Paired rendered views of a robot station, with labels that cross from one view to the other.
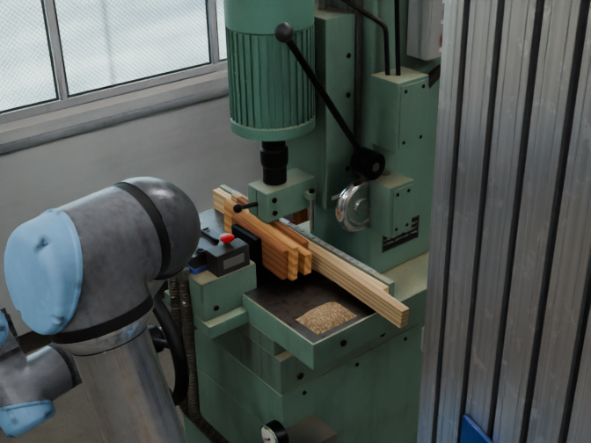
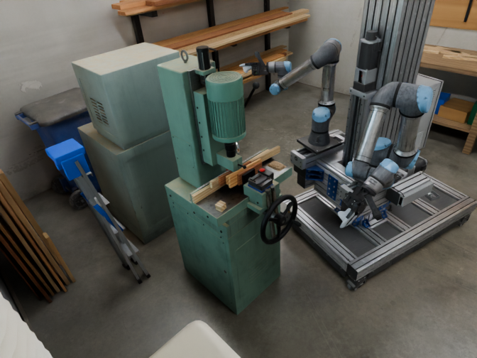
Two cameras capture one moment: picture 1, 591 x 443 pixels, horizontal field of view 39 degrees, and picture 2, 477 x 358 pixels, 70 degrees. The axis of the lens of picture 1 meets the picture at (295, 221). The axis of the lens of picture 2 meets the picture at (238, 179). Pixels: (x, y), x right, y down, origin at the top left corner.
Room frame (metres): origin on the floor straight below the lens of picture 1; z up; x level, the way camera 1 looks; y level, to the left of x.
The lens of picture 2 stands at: (1.70, 1.62, 2.05)
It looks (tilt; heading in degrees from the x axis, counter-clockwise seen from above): 36 degrees down; 266
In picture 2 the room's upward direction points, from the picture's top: 5 degrees counter-clockwise
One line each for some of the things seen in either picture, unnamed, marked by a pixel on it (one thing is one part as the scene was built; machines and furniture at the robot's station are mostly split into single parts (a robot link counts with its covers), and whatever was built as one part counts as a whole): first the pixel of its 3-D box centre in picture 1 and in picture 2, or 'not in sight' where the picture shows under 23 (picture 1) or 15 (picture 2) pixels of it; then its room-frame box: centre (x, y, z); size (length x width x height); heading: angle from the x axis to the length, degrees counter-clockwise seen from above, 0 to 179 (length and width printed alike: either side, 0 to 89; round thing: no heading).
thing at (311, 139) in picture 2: not in sight; (319, 134); (0.97, -0.42, 0.87); 0.15 x 0.15 x 0.10
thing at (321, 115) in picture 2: not in sight; (321, 118); (0.97, -0.43, 0.98); 0.13 x 0.12 x 0.14; 58
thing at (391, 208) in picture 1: (387, 202); not in sight; (1.61, -0.20, 1.02); 0.09 x 0.07 x 0.12; 38
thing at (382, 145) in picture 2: not in sight; (379, 150); (0.78, 0.04, 0.98); 0.13 x 0.12 x 0.14; 138
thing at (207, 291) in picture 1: (211, 279); (261, 190); (1.48, 0.18, 0.92); 0.15 x 0.13 x 0.09; 38
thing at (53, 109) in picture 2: not in sight; (77, 149); (3.01, -1.35, 0.48); 0.64 x 0.54 x 0.97; 40
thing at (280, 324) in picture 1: (245, 283); (250, 190); (1.53, 0.11, 0.87); 0.61 x 0.30 x 0.06; 38
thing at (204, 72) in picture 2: not in sight; (204, 64); (1.71, -0.07, 1.54); 0.08 x 0.08 x 0.17; 38
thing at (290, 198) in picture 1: (283, 198); (229, 160); (1.63, 0.03, 1.03); 0.14 x 0.07 x 0.09; 128
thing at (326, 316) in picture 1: (326, 314); (276, 164); (1.35, -0.06, 0.91); 0.10 x 0.07 x 0.02; 128
